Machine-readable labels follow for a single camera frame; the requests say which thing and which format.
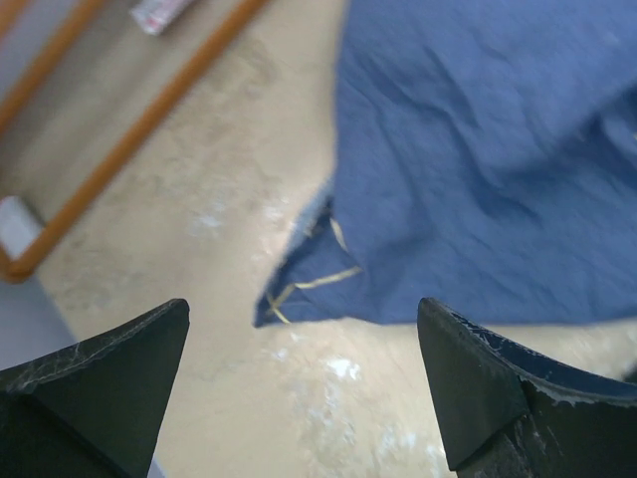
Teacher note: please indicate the small white box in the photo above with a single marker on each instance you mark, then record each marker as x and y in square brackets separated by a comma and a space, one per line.
[19, 226]

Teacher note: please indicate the blue pillowcase with yellow drawings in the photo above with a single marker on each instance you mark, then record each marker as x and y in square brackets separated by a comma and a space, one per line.
[485, 157]

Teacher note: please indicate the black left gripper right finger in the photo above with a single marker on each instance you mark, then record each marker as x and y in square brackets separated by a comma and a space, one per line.
[504, 410]

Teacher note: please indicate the orange wooden shelf rack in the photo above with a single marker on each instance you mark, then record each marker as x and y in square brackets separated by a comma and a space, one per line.
[91, 99]

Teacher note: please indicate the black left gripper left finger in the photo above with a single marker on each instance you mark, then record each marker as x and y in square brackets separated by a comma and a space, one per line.
[95, 408]

